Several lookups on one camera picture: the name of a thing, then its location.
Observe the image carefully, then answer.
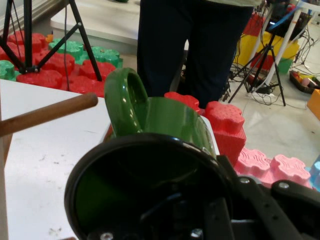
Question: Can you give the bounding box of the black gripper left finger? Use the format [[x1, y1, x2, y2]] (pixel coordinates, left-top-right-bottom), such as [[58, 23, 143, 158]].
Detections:
[[86, 192, 236, 240]]

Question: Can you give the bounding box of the green foam block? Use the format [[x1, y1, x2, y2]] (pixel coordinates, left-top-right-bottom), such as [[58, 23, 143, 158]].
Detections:
[[0, 59, 21, 82], [276, 58, 294, 75], [48, 38, 124, 69]]

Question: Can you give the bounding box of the orange box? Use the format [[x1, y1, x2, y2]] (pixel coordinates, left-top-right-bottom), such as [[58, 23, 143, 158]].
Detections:
[[306, 88, 320, 121]]

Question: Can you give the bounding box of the green enamel mug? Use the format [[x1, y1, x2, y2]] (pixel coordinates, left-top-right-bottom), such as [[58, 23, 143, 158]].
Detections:
[[63, 67, 235, 240]]

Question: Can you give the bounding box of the light blue foam block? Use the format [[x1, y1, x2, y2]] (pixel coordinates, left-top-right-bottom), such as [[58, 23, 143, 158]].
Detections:
[[305, 154, 320, 192]]

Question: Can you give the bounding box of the large red foam block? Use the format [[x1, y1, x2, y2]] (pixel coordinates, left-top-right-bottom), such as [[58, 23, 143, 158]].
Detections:
[[0, 31, 117, 98]]

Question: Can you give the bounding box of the black light stand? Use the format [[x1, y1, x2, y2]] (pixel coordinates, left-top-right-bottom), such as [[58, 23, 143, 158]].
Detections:
[[227, 32, 287, 107]]

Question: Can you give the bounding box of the pink foam block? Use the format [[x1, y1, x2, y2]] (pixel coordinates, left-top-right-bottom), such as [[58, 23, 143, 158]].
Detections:
[[234, 146, 314, 193]]

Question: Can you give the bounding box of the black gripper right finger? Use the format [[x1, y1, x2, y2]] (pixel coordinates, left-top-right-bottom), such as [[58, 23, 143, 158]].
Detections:
[[216, 154, 320, 240]]

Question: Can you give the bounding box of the wooden mug stand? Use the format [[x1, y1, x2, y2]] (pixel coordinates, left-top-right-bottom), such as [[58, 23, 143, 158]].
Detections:
[[0, 92, 99, 240]]

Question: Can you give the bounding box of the thin black tripod cable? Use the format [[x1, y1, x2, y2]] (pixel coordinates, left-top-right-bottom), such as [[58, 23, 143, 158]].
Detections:
[[63, 4, 70, 91]]

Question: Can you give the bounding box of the tray of toys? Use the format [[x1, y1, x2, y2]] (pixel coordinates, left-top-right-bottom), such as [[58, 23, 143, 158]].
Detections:
[[288, 69, 320, 95]]

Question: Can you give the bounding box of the yellow foam block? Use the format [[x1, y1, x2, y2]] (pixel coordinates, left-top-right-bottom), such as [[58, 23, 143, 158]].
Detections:
[[234, 31, 300, 68]]

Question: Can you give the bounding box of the person in dark trousers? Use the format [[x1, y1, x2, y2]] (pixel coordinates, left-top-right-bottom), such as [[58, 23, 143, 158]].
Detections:
[[136, 0, 261, 110]]

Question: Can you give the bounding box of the white pole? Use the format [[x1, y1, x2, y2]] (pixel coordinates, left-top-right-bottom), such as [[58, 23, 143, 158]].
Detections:
[[264, 2, 305, 86]]

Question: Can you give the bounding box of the black tripod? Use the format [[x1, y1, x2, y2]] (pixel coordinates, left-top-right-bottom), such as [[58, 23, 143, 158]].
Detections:
[[0, 0, 103, 82]]

